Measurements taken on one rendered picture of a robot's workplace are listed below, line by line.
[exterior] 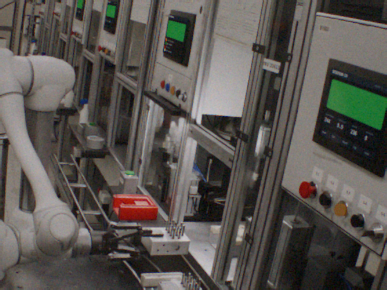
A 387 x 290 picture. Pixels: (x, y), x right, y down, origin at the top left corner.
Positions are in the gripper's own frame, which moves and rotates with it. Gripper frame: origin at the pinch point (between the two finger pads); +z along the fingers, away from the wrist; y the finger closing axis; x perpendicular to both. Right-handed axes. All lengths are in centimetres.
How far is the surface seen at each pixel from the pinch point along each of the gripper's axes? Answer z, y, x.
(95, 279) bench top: -7, -36, 36
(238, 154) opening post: 23.0, 30.3, -3.4
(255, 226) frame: 22.5, 14.3, -21.3
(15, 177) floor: -12, -105, 327
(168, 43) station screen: 20, 55, 61
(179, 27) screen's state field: 20, 62, 52
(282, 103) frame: 23, 51, -22
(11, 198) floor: -20, -104, 278
